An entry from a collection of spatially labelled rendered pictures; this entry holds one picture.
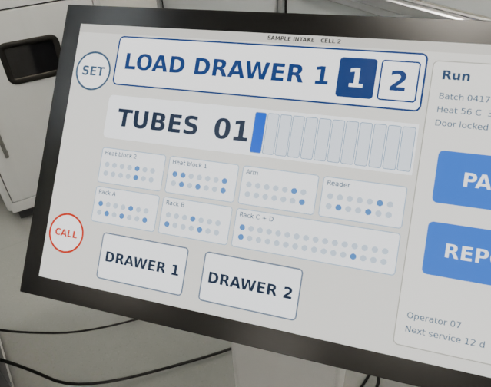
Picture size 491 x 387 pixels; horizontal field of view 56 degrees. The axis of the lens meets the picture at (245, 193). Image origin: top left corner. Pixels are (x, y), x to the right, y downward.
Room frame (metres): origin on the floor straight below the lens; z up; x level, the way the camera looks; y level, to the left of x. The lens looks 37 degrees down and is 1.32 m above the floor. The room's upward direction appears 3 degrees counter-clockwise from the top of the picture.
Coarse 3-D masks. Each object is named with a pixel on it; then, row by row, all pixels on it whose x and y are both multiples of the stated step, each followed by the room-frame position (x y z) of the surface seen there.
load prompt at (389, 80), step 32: (128, 64) 0.46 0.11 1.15; (160, 64) 0.45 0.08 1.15; (192, 64) 0.44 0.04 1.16; (224, 64) 0.43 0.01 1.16; (256, 64) 0.42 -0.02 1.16; (288, 64) 0.41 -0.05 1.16; (320, 64) 0.40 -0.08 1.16; (352, 64) 0.39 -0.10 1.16; (384, 64) 0.38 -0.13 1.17; (416, 64) 0.38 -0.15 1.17; (256, 96) 0.40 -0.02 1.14; (288, 96) 0.39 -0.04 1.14; (320, 96) 0.38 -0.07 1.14; (352, 96) 0.37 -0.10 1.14; (384, 96) 0.37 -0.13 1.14; (416, 96) 0.36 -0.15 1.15
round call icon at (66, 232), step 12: (60, 216) 0.37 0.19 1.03; (72, 216) 0.37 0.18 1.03; (84, 216) 0.37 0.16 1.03; (48, 228) 0.37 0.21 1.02; (60, 228) 0.37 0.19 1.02; (72, 228) 0.36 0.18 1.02; (84, 228) 0.36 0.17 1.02; (48, 240) 0.36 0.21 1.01; (60, 240) 0.36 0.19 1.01; (72, 240) 0.35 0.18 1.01; (60, 252) 0.35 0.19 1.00; (72, 252) 0.35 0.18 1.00
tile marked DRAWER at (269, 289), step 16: (208, 256) 0.31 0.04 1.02; (224, 256) 0.31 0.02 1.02; (240, 256) 0.30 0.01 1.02; (208, 272) 0.30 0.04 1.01; (224, 272) 0.30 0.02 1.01; (240, 272) 0.30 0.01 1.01; (256, 272) 0.29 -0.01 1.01; (272, 272) 0.29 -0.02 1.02; (288, 272) 0.29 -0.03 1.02; (208, 288) 0.29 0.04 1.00; (224, 288) 0.29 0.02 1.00; (240, 288) 0.29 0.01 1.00; (256, 288) 0.28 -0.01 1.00; (272, 288) 0.28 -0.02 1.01; (288, 288) 0.28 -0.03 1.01; (224, 304) 0.28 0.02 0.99; (240, 304) 0.28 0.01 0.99; (256, 304) 0.27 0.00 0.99; (272, 304) 0.27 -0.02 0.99; (288, 304) 0.27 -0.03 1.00; (288, 320) 0.26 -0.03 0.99
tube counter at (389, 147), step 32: (224, 128) 0.39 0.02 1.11; (256, 128) 0.38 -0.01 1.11; (288, 128) 0.37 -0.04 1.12; (320, 128) 0.36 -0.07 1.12; (352, 128) 0.36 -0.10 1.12; (384, 128) 0.35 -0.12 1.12; (416, 128) 0.34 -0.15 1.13; (320, 160) 0.34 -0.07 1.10; (352, 160) 0.34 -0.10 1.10; (384, 160) 0.33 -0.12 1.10
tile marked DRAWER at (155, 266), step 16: (112, 240) 0.34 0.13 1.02; (128, 240) 0.34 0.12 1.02; (144, 240) 0.34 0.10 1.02; (112, 256) 0.33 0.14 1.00; (128, 256) 0.33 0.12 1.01; (144, 256) 0.33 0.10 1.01; (160, 256) 0.32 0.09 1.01; (176, 256) 0.32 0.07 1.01; (96, 272) 0.33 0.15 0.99; (112, 272) 0.32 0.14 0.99; (128, 272) 0.32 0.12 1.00; (144, 272) 0.32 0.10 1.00; (160, 272) 0.31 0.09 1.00; (176, 272) 0.31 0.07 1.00; (144, 288) 0.31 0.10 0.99; (160, 288) 0.30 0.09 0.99; (176, 288) 0.30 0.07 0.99
